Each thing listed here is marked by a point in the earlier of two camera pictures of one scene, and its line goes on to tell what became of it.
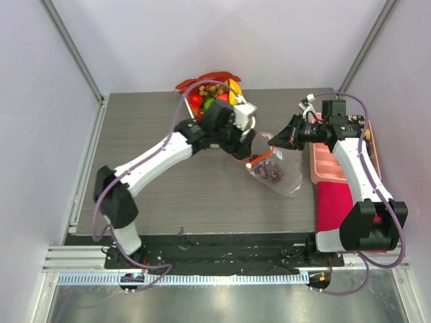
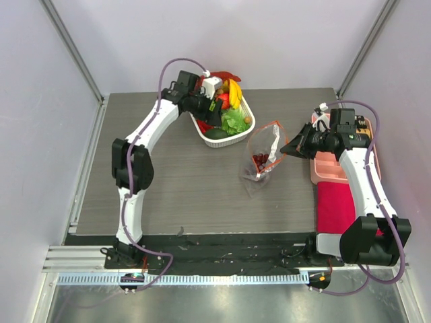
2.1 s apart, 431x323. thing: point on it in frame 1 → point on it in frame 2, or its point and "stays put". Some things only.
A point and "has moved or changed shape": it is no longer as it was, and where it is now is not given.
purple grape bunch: (269, 169) → (260, 159)
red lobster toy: (219, 77) stays put
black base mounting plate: (229, 254) stays put
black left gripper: (238, 149) → (211, 118)
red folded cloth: (334, 202) stays put
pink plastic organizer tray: (324, 165) stays put
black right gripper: (297, 132) → (304, 142)
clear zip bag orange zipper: (279, 169) has moved or changed shape
